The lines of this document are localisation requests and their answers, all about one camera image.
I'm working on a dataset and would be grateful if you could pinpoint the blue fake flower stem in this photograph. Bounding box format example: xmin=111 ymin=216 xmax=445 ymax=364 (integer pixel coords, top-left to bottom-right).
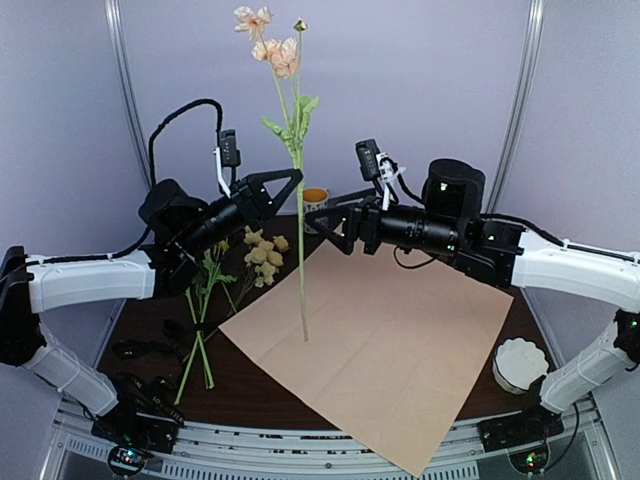
xmin=185 ymin=286 xmax=215 ymax=390

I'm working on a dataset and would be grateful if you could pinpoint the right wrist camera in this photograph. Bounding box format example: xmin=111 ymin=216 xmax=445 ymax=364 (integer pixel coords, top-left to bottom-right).
xmin=355 ymin=139 xmax=406 ymax=211

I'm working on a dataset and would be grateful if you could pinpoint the aluminium front rail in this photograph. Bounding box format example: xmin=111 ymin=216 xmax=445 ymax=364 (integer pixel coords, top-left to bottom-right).
xmin=38 ymin=398 xmax=620 ymax=479

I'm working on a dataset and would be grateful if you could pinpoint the black printed ribbon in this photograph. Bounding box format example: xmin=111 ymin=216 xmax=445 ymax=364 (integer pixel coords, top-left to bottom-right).
xmin=111 ymin=319 xmax=186 ymax=426

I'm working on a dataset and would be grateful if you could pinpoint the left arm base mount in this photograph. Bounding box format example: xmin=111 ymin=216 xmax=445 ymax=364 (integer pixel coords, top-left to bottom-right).
xmin=82 ymin=393 xmax=185 ymax=479

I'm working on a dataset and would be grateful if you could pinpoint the cream fake flower bunch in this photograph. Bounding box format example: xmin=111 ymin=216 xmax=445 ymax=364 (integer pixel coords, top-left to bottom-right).
xmin=229 ymin=226 xmax=290 ymax=315

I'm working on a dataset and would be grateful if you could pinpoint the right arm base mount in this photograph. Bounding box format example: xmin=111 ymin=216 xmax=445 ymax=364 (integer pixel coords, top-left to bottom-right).
xmin=478 ymin=406 xmax=564 ymax=476

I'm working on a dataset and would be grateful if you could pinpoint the aluminium frame post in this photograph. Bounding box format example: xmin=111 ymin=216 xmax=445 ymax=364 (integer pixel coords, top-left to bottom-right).
xmin=104 ymin=0 xmax=151 ymax=190
xmin=486 ymin=0 xmax=545 ymax=213

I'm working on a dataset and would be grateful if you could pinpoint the patterned cup yellow inside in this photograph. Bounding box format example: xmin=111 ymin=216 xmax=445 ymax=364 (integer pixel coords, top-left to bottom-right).
xmin=303 ymin=188 xmax=329 ymax=235

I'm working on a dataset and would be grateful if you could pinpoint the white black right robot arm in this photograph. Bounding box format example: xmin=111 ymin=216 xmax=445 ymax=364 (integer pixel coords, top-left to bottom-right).
xmin=305 ymin=159 xmax=639 ymax=442

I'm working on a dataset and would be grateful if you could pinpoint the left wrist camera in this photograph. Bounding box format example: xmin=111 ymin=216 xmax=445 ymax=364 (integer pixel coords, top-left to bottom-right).
xmin=214 ymin=129 xmax=241 ymax=197

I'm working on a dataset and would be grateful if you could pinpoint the white scalloped bowl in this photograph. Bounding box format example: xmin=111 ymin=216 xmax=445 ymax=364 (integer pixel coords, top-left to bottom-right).
xmin=492 ymin=338 xmax=549 ymax=395

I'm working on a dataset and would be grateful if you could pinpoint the pink fake flower stem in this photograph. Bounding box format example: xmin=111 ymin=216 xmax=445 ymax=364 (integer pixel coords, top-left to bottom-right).
xmin=233 ymin=4 xmax=321 ymax=344

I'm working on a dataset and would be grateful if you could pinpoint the left aluminium frame post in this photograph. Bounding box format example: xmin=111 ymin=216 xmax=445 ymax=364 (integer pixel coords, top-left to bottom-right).
xmin=104 ymin=0 xmax=151 ymax=190

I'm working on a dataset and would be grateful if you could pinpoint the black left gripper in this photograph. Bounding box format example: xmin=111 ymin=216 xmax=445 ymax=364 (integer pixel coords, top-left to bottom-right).
xmin=178 ymin=167 xmax=303 ymax=257

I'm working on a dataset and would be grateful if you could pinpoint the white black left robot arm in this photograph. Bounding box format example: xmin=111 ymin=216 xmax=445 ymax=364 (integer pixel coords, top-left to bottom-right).
xmin=1 ymin=168 xmax=303 ymax=444

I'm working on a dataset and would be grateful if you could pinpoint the yellow fake flower stem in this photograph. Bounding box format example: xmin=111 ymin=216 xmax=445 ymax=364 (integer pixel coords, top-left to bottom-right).
xmin=174 ymin=240 xmax=237 ymax=405

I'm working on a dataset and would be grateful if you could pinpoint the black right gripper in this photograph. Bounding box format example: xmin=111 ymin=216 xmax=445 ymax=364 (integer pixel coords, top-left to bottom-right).
xmin=305 ymin=188 xmax=462 ymax=257

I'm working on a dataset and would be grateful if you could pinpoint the peach wrapping paper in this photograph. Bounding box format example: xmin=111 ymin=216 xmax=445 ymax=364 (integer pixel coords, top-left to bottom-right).
xmin=222 ymin=243 xmax=512 ymax=476

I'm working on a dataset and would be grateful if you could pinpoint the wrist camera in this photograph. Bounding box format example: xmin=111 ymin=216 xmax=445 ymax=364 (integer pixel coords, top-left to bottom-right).
xmin=214 ymin=129 xmax=241 ymax=197
xmin=355 ymin=139 xmax=406 ymax=211

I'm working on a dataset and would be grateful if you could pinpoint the right aluminium frame post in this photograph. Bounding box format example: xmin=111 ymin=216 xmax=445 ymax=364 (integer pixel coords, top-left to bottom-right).
xmin=486 ymin=0 xmax=545 ymax=213

